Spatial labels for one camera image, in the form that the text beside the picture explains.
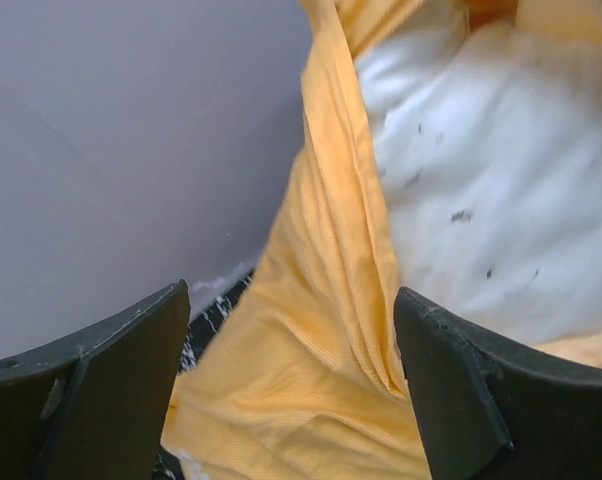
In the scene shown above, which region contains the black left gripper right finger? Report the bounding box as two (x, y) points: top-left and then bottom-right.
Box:
(394, 287), (602, 479)

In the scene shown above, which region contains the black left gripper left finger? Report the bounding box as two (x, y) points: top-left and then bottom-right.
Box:
(0, 281), (190, 479)

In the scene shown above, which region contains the orange cartoon print pillowcase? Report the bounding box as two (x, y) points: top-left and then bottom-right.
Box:
(162, 1), (602, 479)

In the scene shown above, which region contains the white pillow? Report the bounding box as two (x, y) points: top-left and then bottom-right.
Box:
(355, 23), (602, 344)

